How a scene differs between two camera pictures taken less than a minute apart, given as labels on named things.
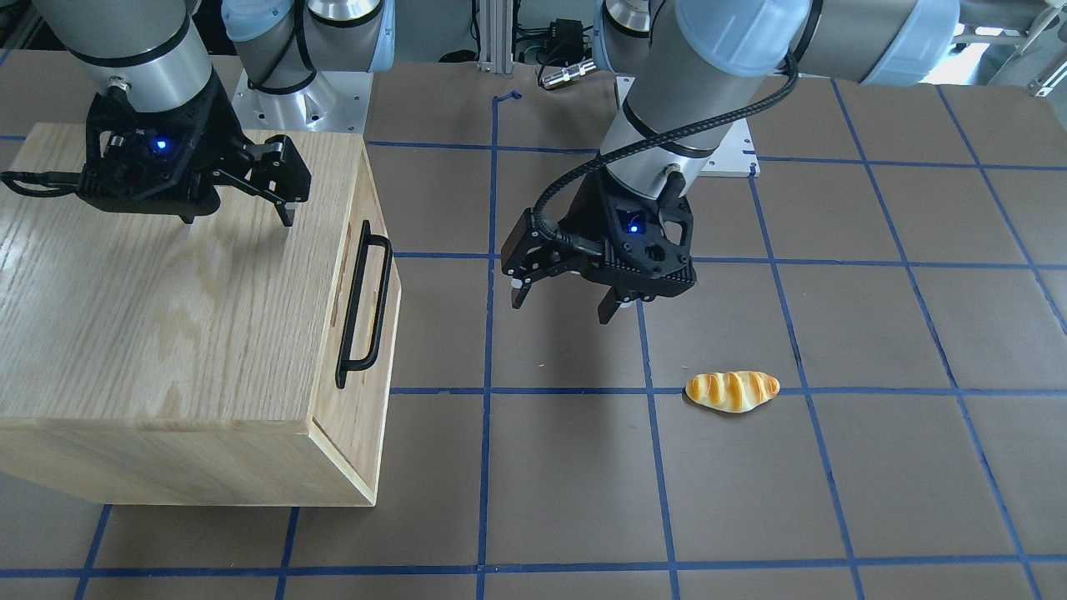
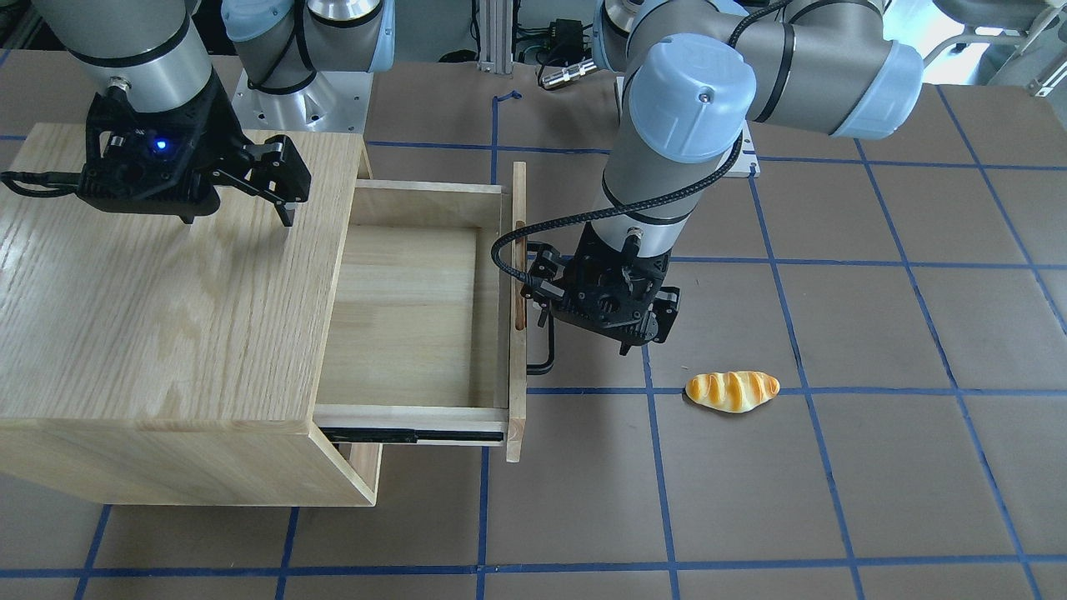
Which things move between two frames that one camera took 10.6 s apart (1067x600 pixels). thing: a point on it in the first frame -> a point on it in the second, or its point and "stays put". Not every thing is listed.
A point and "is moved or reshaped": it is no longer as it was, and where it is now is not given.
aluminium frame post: [496, 36] stays put
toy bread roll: [732, 392] stays put
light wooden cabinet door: [352, 425] is moved or reshaped
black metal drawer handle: [344, 363] -> [532, 247]
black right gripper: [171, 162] stays put
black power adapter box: [569, 41] stays put
